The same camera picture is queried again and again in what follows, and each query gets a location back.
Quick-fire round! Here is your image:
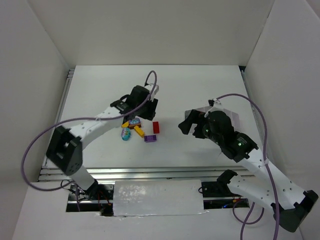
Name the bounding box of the purple flower lego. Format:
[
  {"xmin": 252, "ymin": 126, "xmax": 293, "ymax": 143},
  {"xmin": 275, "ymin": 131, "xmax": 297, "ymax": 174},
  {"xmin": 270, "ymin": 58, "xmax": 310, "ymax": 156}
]
[{"xmin": 128, "ymin": 118, "xmax": 142, "ymax": 129}]

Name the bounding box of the red rectangular lego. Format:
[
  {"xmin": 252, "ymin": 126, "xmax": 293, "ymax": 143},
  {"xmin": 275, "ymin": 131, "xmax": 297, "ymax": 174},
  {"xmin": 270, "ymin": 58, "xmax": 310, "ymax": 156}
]
[{"xmin": 152, "ymin": 121, "xmax": 160, "ymax": 134}]

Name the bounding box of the lilac rectangular lego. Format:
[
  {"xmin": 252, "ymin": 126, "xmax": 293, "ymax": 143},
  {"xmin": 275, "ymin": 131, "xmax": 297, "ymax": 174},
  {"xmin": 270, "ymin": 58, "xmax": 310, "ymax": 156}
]
[{"xmin": 144, "ymin": 134, "xmax": 157, "ymax": 143}]

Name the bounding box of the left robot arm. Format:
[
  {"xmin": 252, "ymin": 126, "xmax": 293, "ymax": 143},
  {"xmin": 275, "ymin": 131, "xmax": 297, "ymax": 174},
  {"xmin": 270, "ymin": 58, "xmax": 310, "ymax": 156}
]
[{"xmin": 46, "ymin": 84, "xmax": 159, "ymax": 198}]

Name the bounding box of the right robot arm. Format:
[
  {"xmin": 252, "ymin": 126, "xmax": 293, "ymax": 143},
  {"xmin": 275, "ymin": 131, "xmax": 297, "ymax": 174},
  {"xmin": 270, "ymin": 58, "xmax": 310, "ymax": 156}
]
[{"xmin": 178, "ymin": 109, "xmax": 319, "ymax": 233}]

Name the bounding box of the white compartment organizer tray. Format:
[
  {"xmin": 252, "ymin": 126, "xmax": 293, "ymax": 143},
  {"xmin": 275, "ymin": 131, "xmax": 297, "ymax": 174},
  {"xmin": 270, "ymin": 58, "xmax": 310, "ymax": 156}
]
[{"xmin": 184, "ymin": 106, "xmax": 240, "ymax": 131}]

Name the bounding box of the yellow round lego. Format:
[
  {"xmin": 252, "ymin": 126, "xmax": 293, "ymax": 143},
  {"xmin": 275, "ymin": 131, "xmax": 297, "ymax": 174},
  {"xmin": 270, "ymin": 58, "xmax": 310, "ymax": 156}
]
[{"xmin": 121, "ymin": 121, "xmax": 130, "ymax": 128}]

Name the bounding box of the yellow rectangular lego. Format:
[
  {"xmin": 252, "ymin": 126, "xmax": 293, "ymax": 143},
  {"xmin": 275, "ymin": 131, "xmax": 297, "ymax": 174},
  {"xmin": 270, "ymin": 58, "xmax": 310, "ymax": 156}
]
[{"xmin": 133, "ymin": 125, "xmax": 145, "ymax": 138}]

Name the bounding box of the teal oval printed lego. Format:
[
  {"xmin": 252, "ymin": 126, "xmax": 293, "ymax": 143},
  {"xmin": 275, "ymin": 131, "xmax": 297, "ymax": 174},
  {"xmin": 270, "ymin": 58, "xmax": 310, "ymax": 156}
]
[{"xmin": 120, "ymin": 127, "xmax": 131, "ymax": 141}]

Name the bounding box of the white foil-taped panel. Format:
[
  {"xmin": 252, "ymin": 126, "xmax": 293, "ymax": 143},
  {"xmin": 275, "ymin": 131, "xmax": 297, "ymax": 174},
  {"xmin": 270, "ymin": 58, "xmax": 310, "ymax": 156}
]
[{"xmin": 113, "ymin": 180, "xmax": 205, "ymax": 217}]

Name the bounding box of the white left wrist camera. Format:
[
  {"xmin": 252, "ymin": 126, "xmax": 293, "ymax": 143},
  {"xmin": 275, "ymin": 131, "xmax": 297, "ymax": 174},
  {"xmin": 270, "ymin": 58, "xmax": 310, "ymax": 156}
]
[{"xmin": 145, "ymin": 84, "xmax": 159, "ymax": 98}]

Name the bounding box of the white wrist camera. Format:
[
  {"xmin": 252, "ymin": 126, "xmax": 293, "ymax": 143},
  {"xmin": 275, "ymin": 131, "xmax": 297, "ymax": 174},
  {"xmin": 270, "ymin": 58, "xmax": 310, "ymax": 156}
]
[
  {"xmin": 204, "ymin": 98, "xmax": 224, "ymax": 118},
  {"xmin": 145, "ymin": 84, "xmax": 159, "ymax": 98}
]

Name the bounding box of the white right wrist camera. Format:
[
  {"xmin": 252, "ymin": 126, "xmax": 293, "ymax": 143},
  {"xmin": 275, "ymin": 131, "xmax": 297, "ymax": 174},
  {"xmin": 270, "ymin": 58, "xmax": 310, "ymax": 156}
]
[{"xmin": 204, "ymin": 98, "xmax": 224, "ymax": 118}]

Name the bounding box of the aluminium table rail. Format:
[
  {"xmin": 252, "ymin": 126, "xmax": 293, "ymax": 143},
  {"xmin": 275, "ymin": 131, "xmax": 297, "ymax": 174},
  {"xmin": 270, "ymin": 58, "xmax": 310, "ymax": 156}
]
[{"xmin": 37, "ymin": 166, "xmax": 255, "ymax": 181}]

